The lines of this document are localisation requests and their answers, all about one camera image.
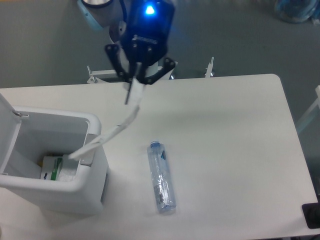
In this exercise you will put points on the blue plastic bag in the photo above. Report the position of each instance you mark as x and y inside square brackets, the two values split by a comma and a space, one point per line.
[296, 11]

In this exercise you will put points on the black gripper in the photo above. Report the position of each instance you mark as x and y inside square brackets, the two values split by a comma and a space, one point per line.
[144, 40]

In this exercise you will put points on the clear plastic water bottle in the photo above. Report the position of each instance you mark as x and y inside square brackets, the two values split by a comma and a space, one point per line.
[162, 184]

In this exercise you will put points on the green white box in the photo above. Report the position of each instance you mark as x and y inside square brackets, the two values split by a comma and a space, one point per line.
[49, 169]

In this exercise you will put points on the white crumpled paper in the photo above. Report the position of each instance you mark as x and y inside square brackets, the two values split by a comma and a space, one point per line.
[67, 169]

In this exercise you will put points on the white trash can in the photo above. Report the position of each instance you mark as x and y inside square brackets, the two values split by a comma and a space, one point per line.
[35, 145]

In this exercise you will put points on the white frame at right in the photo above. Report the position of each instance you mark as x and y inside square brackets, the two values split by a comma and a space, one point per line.
[310, 114]

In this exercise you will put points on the black device at edge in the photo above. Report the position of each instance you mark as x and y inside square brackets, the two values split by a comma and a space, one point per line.
[311, 212]

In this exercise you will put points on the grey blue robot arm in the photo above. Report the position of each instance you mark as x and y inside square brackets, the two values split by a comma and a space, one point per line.
[100, 14]

